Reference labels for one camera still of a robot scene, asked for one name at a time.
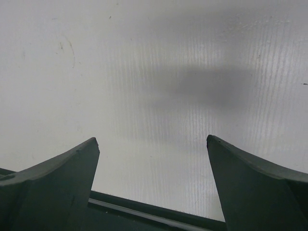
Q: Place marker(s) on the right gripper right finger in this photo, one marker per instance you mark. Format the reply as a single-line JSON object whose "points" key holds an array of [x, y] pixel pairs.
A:
{"points": [[256, 194]]}

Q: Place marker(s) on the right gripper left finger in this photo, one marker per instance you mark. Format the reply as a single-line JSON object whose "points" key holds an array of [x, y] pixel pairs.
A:
{"points": [[52, 195]]}

